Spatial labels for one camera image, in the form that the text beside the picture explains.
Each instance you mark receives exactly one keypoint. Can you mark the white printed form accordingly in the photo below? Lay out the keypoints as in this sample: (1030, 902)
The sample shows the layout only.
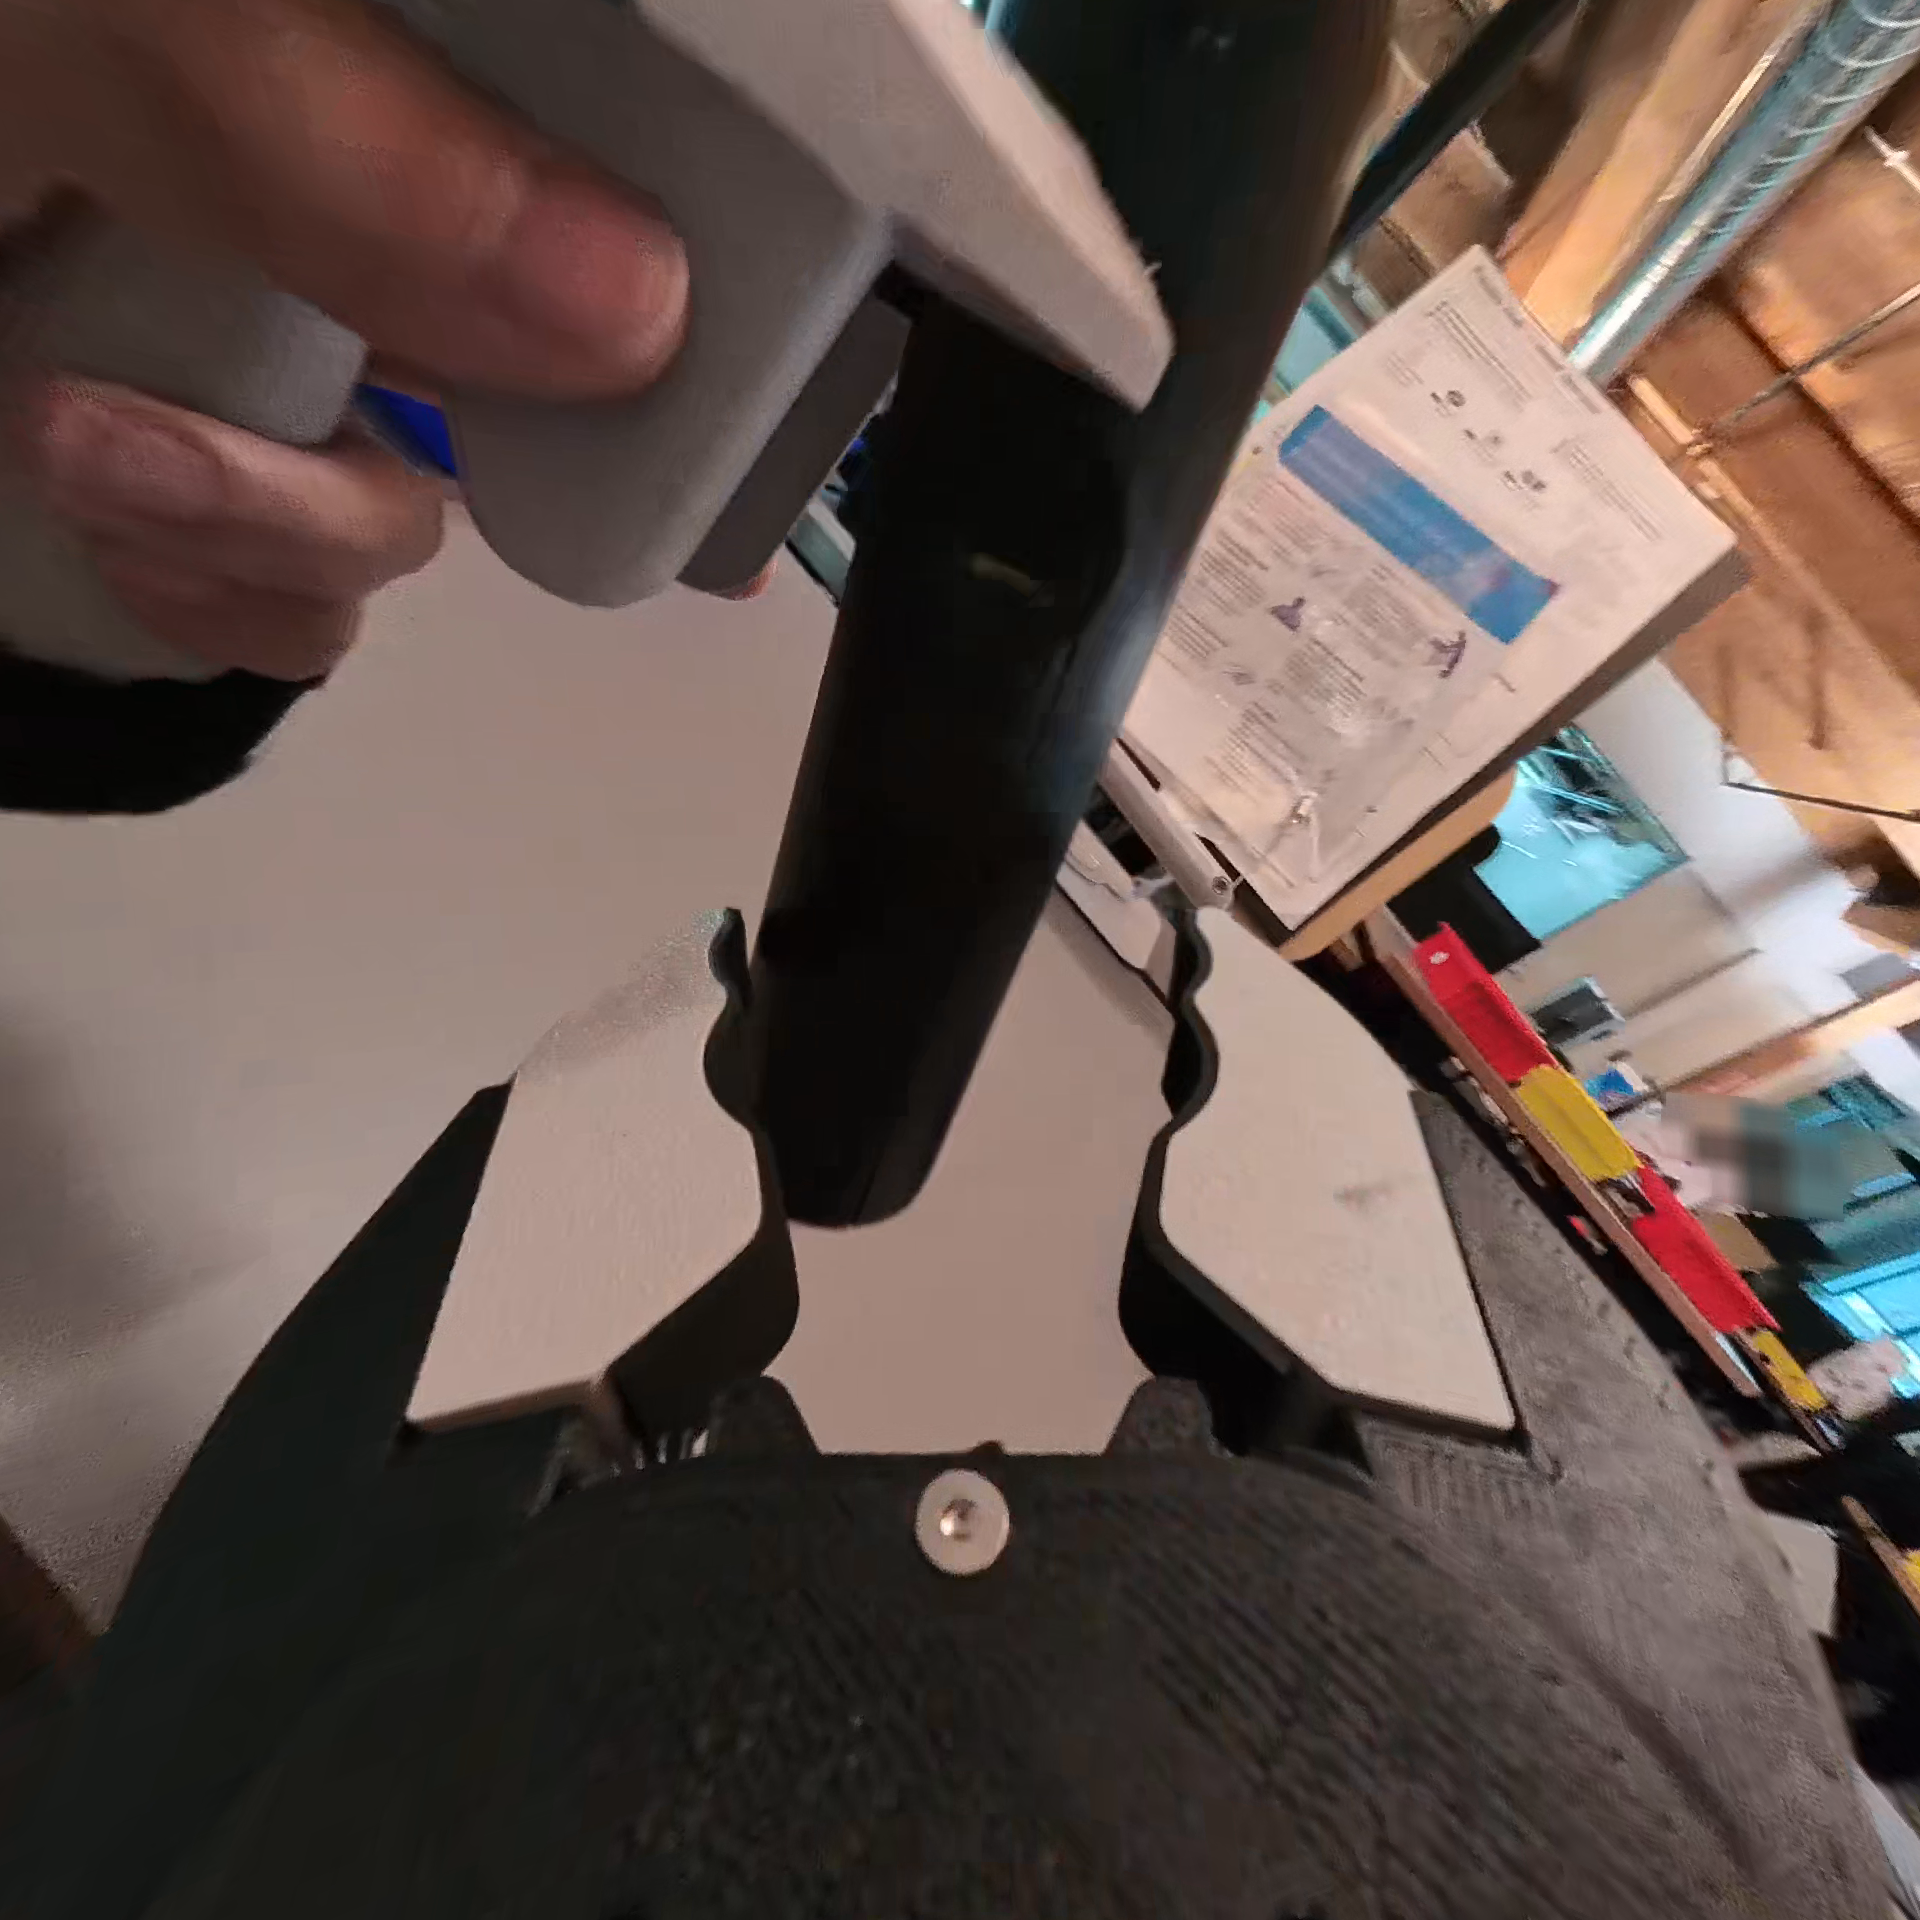
(1621, 482)

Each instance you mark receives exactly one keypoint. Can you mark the printed instruction sheet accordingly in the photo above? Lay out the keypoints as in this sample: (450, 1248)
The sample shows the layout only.
(1352, 631)

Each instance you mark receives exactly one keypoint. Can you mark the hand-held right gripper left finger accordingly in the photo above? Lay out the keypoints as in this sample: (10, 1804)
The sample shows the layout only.
(586, 1231)

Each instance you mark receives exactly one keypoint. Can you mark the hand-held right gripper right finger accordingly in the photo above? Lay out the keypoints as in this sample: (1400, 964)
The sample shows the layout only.
(1336, 1216)

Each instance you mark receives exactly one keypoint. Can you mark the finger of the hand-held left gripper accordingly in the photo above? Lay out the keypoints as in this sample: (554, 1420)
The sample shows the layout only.
(630, 482)
(870, 152)

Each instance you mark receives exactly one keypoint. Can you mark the red storage bin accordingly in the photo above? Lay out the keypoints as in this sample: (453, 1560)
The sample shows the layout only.
(1697, 1256)
(1480, 1006)

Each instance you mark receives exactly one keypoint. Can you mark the grey desk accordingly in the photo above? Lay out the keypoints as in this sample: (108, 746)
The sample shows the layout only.
(300, 960)

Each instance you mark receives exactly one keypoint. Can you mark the dark brown strip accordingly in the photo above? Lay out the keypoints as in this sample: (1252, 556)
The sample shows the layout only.
(990, 602)

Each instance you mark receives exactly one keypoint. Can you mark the metal ventilation duct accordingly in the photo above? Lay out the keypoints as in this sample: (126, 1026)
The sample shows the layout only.
(1772, 152)

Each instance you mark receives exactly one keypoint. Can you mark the person's left hand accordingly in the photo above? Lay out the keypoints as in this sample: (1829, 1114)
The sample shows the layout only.
(300, 152)

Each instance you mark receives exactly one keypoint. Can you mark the wooden document stand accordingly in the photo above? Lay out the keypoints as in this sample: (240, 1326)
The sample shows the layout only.
(1352, 902)

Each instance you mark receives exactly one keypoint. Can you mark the yellow storage bin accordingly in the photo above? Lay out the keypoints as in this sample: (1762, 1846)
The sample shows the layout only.
(1787, 1372)
(1574, 1126)

